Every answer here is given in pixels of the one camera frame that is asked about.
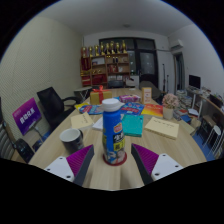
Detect blue magazine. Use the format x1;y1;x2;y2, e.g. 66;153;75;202
78;104;105;115

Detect black computer monitor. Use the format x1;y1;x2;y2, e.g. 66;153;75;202
188;74;202;90

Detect potted pink flowers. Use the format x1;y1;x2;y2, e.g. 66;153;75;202
161;93;181;121

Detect cluttered side desk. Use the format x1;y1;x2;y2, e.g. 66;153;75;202
184;86;224;158

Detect yellow gift box red ribbon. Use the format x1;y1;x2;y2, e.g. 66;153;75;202
89;85;113;105

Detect orange red booklet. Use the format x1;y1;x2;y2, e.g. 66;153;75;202
141;103;164;118

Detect black office chair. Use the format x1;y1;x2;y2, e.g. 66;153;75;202
36;86;81;131

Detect tan chair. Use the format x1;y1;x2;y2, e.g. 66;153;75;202
139;80;163;101

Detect teal notebook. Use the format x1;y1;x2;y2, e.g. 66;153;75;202
121;114;145;138

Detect white paper sheet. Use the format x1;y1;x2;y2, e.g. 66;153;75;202
91;116;104;131

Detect blue white-capped drink bottle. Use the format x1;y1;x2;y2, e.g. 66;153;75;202
101;98;127;165

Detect pink box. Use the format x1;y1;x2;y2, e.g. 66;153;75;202
118;94;142;103

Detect wooden shelf unit with trophies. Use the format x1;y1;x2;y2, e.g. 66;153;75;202
79;39;132;88

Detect yellow book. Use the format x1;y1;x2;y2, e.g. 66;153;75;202
143;116;181;140

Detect small orange standing box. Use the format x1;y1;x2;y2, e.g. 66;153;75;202
141;86;153;105

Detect flat round red coaster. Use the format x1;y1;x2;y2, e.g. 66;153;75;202
102;153;128;167

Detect yellow booklet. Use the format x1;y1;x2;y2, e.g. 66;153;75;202
73;101;91;112

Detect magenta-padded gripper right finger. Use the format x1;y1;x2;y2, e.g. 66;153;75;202
130;143;184;186

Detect black mug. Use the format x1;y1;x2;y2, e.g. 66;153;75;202
59;128;85;154

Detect white air conditioner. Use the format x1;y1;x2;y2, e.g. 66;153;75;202
169;39;185;52

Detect purple sign board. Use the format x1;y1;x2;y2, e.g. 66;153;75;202
12;97;43;136

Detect striped grey chair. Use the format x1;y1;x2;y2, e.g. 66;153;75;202
0;96;16;161

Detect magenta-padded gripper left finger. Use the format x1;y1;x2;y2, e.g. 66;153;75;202
43;143;96;187

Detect small round white table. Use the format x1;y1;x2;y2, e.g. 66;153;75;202
73;86;93;103

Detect blue printed booklet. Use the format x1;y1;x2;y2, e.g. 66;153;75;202
120;101;146;116

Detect black bag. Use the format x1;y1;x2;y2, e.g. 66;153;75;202
13;138;35;164

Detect white round stool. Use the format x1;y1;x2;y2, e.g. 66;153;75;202
208;124;224;156

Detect black framed glass door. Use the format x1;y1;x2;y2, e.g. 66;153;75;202
98;36;160;88

